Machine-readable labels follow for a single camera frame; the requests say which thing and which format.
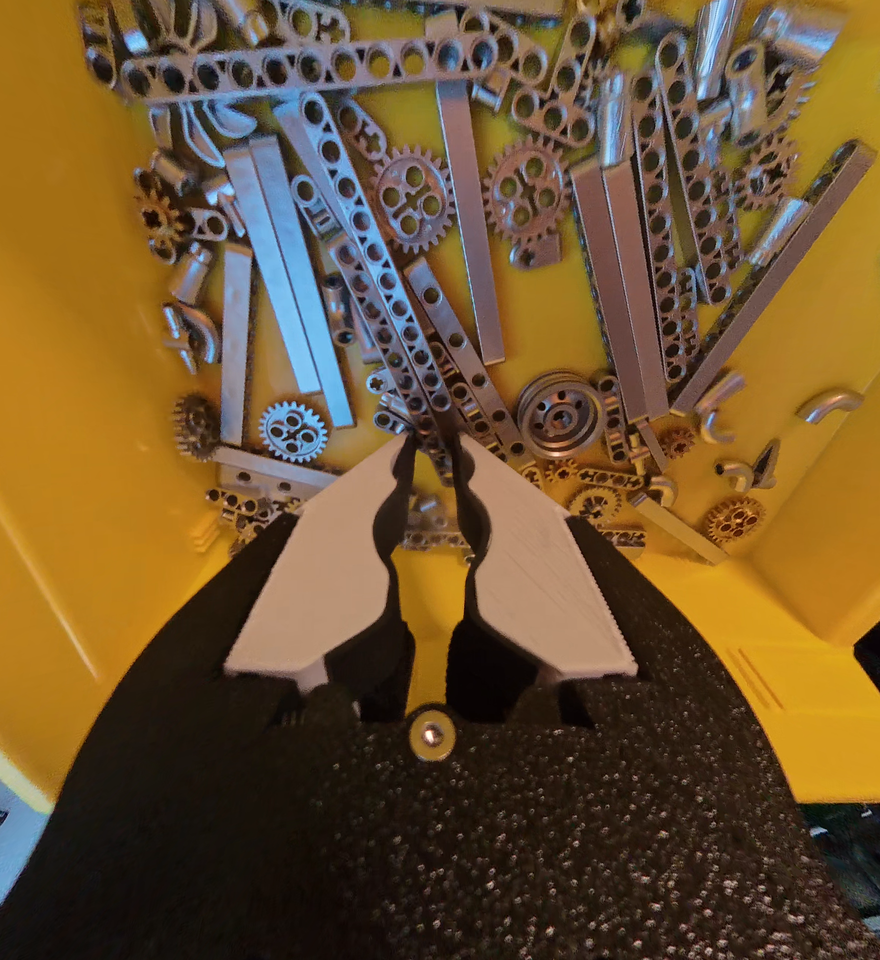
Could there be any small gold gear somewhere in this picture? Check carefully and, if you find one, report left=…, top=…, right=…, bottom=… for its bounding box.
left=704, top=496, right=765, bottom=545

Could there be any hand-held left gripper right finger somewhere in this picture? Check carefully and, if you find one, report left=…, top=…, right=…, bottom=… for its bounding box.
left=447, top=432, right=640, bottom=685

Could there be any pile of silver beam parts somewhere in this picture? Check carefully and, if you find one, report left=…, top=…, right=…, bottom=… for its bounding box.
left=78, top=0, right=880, bottom=565

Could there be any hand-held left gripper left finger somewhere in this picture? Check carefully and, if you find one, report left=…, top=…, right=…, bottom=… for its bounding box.
left=224, top=432, right=419, bottom=702

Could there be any silver pulley wheel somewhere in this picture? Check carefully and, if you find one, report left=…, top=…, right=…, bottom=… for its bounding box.
left=516, top=369, right=608, bottom=460

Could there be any yellow plastic bin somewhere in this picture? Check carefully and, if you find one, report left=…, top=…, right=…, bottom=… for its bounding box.
left=0, top=0, right=880, bottom=815

